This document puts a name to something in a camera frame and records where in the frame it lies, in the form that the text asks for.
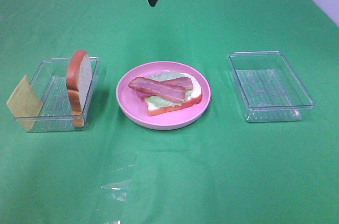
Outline pink ham strip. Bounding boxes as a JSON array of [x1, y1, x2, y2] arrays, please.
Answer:
[[136, 90, 153, 98]]

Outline wavy bacon strip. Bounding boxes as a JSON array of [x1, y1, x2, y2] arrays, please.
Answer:
[[128, 77, 190, 103]]

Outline green lettuce leaf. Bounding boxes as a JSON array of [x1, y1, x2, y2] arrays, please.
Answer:
[[145, 71, 201, 110]]

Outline bread slice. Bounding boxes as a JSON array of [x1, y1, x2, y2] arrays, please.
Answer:
[[138, 71, 203, 116], [66, 50, 92, 128]]

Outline clear left plastic container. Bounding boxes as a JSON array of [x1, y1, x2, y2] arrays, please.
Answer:
[[14, 57, 100, 132]]

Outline clear plastic container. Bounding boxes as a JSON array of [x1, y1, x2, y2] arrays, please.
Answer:
[[227, 51, 315, 123], [14, 57, 100, 132]]

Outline pink round plate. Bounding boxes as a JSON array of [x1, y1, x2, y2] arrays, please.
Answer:
[[116, 61, 211, 130]]

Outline yellow cheese slice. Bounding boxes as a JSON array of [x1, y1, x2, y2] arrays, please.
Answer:
[[6, 75, 43, 131]]

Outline clear right plastic container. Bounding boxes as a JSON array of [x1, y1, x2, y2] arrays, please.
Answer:
[[227, 51, 315, 123]]

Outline green tablecloth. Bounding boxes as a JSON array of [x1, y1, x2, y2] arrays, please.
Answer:
[[1, 0, 338, 223]]

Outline clear tape patch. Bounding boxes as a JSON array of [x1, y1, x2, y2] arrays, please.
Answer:
[[97, 151, 137, 223]]

